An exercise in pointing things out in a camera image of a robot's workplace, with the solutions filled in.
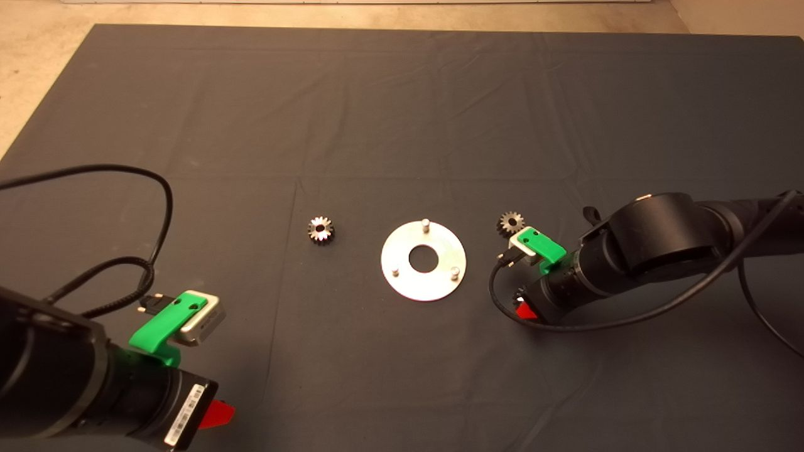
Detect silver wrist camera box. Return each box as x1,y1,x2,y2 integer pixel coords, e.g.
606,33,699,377
509,226,541,259
171,290,226,347

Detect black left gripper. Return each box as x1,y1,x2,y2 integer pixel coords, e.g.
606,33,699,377
148,369,236,451

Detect dark grey table cloth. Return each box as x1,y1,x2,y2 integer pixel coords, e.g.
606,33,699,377
0,25,804,452

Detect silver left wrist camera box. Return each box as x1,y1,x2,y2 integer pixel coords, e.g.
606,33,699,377
171,290,226,347

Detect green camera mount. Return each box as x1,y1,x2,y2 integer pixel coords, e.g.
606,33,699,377
129,291,209,368
519,228,567,275

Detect green left camera mount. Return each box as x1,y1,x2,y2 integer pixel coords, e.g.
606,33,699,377
129,291,209,368

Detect green right camera mount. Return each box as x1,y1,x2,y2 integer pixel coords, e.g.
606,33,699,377
519,228,567,275

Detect round metal carrier plate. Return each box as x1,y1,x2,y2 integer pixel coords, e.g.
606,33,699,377
381,218,467,302

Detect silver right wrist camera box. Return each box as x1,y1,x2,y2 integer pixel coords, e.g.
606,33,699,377
509,226,541,259

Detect smooth black left camera cable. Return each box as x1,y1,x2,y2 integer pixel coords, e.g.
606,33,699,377
0,164,175,313

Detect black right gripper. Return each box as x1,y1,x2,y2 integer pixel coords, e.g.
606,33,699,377
515,274,569,325

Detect braided black left arm cable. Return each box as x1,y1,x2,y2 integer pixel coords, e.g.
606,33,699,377
41,255,155,318

